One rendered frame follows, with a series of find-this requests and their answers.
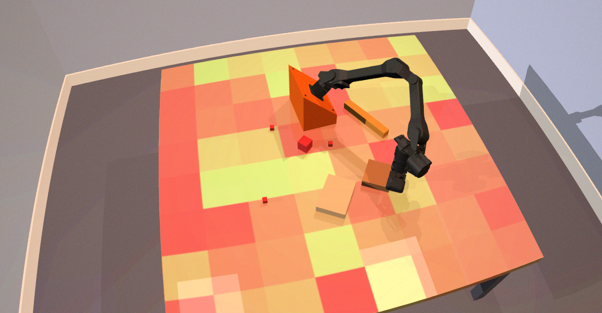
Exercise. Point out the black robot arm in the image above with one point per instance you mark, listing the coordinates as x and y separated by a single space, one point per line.
407 150

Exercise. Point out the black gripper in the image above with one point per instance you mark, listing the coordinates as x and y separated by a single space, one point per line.
396 179

